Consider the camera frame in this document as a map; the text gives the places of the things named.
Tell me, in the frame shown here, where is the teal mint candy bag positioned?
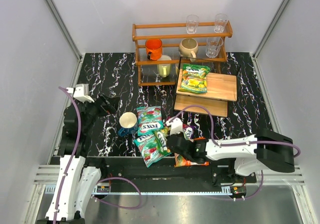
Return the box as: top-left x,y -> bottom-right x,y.
136,106 -> 164,136
134,134 -> 171,168

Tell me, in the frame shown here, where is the green yellow candy bag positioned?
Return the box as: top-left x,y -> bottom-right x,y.
178,63 -> 211,94

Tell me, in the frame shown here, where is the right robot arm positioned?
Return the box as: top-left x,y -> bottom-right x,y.
166,129 -> 301,176

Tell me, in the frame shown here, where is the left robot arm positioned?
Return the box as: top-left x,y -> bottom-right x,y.
36,95 -> 120,224

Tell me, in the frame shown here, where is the orange fruit candy bag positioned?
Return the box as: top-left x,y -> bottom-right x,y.
174,153 -> 210,168

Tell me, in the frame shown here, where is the purple berry candy bag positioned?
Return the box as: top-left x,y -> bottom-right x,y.
162,120 -> 197,141

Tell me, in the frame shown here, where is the two-tier wooden shelf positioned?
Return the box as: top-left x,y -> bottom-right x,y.
174,71 -> 237,117

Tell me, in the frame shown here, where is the orange wooden shelf rack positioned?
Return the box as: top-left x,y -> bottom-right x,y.
132,21 -> 233,86

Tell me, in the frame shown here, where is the clear glass middle shelf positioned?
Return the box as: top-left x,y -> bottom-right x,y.
205,37 -> 224,58

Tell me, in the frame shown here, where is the blue mug cream inside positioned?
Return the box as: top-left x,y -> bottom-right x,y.
118,112 -> 138,137

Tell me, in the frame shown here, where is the pale yellow mug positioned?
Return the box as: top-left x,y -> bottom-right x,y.
157,55 -> 171,77

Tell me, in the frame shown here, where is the orange mug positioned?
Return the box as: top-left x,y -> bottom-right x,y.
145,38 -> 163,60

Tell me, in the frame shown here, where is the beige mug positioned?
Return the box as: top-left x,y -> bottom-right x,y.
179,38 -> 199,58

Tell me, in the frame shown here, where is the clear glass top left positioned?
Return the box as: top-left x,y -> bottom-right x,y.
186,14 -> 200,34

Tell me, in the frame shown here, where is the clear glass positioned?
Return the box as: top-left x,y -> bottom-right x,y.
214,13 -> 229,33
186,14 -> 200,34

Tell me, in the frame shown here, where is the clear glass top right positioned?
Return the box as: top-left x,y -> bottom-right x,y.
214,13 -> 229,33

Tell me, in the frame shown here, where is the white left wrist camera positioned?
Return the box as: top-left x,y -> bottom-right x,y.
66,84 -> 94,103

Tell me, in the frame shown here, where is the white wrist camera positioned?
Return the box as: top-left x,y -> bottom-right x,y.
165,117 -> 183,136
66,84 -> 94,103

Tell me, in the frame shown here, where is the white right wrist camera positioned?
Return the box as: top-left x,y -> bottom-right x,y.
165,117 -> 183,136

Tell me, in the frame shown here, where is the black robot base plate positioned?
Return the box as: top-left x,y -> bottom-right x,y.
84,157 -> 257,185

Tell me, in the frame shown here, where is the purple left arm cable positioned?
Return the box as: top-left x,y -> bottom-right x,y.
51,86 -> 143,224

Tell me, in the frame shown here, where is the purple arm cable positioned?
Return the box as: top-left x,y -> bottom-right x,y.
172,105 -> 301,201
51,86 -> 143,224

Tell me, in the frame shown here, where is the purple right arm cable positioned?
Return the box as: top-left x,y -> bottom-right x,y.
172,105 -> 301,201

